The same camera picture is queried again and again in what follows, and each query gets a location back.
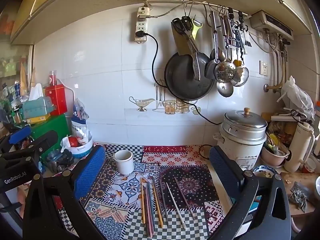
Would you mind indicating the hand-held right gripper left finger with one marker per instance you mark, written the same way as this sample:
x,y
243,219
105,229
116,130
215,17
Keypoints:
x,y
90,170

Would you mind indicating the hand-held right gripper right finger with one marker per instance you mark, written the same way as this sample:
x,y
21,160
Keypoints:
x,y
222,170

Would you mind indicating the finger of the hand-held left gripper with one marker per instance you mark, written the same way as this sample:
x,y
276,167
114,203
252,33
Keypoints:
x,y
20,135
47,138

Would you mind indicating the white ceramic cup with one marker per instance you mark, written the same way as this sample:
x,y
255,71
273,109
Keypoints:
x,y
123,165

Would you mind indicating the orange chopstick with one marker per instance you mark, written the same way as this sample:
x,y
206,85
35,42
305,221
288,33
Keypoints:
x,y
143,200
157,202

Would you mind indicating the grey chopstick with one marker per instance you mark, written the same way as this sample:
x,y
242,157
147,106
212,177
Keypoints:
x,y
163,205

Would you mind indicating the teal chopstick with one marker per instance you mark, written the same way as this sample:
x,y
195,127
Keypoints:
x,y
150,205

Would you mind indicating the green box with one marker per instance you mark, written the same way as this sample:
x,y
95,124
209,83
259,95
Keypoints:
x,y
50,127

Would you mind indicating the white colander basket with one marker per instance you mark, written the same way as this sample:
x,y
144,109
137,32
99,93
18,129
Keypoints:
x,y
80,152

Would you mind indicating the glass jar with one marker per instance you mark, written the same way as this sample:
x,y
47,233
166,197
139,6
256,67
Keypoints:
x,y
53,158

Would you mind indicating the white rice cooker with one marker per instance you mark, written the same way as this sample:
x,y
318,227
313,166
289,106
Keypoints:
x,y
240,151

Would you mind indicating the blue white plastic bag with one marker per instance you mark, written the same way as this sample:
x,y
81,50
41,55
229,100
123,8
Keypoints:
x,y
78,127

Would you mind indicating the teal tissue box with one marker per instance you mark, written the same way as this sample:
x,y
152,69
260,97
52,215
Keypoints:
x,y
37,106

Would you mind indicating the patterned table mat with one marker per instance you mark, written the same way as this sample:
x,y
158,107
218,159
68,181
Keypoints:
x,y
190,155

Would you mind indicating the red tin box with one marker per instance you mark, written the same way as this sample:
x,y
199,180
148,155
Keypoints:
x,y
56,100

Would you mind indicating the blue white plate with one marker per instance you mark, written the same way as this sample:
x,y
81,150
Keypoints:
x,y
265,171

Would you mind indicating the metal steamer pot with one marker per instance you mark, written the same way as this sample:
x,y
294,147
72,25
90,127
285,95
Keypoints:
x,y
242,126

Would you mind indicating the pink bowl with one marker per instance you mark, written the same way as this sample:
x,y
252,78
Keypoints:
x,y
271,158

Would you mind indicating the red white can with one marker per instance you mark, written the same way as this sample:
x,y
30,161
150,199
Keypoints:
x,y
52,77

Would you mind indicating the wooden cutting board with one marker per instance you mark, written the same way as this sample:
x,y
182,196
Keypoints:
x,y
287,180

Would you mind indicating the white electric kettle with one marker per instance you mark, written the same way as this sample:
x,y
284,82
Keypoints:
x,y
298,145

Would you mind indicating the metal ladle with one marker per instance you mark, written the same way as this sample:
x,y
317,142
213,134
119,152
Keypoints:
x,y
225,89

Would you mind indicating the grey rag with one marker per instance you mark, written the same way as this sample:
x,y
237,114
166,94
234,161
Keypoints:
x,y
300,196

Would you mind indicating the metal mesh strainer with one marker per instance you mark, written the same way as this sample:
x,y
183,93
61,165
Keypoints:
x,y
242,77

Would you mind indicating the metal slotted skimmer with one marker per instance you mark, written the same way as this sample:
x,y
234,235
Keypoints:
x,y
225,71

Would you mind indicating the black frying pan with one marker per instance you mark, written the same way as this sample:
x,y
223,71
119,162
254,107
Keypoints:
x,y
180,77

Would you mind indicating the metal serving spoon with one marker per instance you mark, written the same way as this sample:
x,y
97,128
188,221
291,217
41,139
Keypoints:
x,y
210,68

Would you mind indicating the black hanging kitchen tool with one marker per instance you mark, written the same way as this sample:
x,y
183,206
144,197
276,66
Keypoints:
x,y
239,40

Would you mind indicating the metal cleaver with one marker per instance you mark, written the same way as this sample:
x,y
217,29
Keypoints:
x,y
181,45

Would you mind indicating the green peeler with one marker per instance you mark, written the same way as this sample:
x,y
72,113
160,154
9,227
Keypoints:
x,y
195,31

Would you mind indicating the white power strip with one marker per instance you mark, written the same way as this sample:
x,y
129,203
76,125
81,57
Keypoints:
x,y
140,31

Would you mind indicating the black scissors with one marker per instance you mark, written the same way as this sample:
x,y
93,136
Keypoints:
x,y
181,23

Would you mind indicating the white water heater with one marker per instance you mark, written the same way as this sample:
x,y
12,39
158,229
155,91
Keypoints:
x,y
270,21

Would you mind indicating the white wall outlet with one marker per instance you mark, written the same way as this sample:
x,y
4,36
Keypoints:
x,y
264,68

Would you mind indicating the metal hanging rail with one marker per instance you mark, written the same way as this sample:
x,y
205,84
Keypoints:
x,y
175,3

